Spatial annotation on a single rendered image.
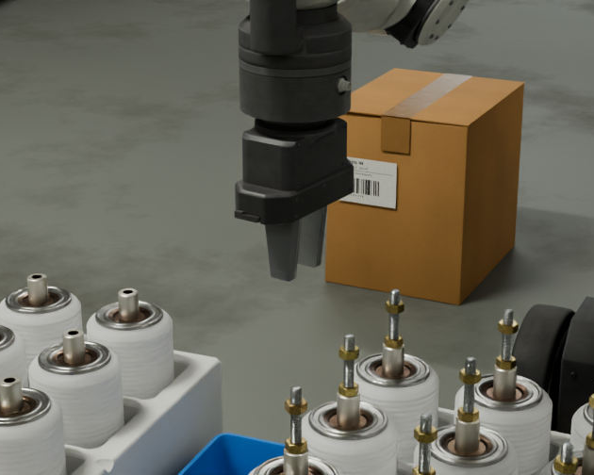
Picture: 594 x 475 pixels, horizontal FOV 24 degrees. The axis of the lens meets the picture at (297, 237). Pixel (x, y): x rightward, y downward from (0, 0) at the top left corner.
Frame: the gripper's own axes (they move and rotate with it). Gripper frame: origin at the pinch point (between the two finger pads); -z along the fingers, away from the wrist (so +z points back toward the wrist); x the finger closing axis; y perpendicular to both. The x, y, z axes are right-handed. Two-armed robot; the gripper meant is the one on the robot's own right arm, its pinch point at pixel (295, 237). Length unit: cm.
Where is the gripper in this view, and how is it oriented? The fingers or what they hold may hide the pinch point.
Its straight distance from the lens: 112.5
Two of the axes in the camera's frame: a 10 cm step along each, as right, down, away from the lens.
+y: 8.2, 2.0, -5.3
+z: 0.0, -9.4, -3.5
